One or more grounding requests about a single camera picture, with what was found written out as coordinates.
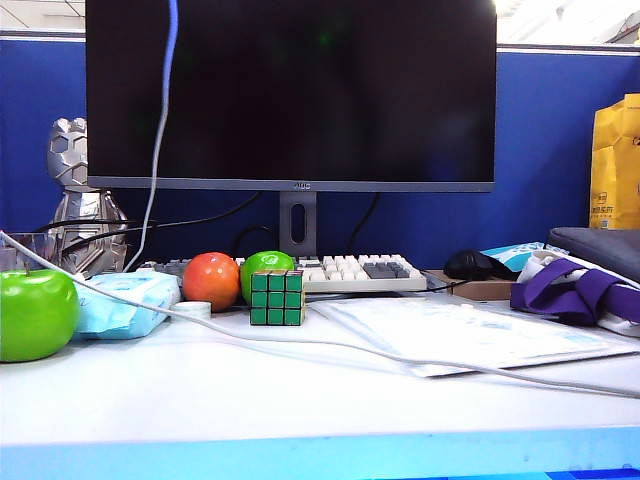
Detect small green apple with sticker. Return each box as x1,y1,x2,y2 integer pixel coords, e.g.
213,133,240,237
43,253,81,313
240,250,298,304

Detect black computer monitor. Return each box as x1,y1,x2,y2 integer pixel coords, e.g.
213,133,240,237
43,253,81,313
85,0,499,195

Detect rubiks cube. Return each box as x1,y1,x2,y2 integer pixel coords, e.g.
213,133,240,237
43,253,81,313
249,269,308,328

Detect clear plastic document sleeve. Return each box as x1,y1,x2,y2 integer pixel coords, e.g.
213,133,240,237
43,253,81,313
307,296,640,380

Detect purple cloth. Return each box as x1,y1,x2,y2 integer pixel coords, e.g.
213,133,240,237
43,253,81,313
509,258,640,329

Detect grey monitor stand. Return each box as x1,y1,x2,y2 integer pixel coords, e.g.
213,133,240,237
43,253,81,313
278,191,319,256

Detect white charging cable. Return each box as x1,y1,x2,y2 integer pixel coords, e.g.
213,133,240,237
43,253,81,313
0,0,640,400

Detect brown cardboard box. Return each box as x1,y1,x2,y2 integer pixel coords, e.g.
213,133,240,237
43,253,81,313
422,269,519,303

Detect blue white snack packet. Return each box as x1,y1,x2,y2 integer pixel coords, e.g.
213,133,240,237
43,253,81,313
479,241,550,277

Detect blue cubicle partition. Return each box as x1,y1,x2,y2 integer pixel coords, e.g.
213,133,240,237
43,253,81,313
0,30,640,272

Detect dark grey laptop sleeve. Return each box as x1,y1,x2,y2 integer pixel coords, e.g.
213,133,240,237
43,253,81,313
546,226,640,285

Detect black power cable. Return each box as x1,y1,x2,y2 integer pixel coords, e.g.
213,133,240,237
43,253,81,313
232,224,276,258
62,192,264,252
348,192,383,242
32,218,161,236

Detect yellow paper bag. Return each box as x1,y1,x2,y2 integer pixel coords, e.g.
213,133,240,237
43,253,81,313
589,92,640,232

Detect silver geometric figurine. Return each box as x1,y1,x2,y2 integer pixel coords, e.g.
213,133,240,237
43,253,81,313
47,117,129,278

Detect clear glass container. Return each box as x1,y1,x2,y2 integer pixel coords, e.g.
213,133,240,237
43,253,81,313
0,230,59,274

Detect orange round fruit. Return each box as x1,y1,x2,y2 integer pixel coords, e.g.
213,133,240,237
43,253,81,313
181,250,242,313

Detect black computer mouse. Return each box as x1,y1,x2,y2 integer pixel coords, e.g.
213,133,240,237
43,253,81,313
443,248,497,282

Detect purple white strap bundle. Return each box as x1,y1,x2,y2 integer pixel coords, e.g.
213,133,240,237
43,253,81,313
516,249,640,339

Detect white tape roll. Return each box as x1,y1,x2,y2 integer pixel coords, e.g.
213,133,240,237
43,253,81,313
171,300,213,320

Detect large green apple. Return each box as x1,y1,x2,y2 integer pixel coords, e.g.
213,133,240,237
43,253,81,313
0,264,82,364

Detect white grey keyboard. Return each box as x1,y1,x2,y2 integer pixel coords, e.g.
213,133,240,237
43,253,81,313
133,253,430,295

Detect blue wet wipes pack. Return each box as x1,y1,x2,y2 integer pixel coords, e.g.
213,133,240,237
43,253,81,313
74,271,183,341

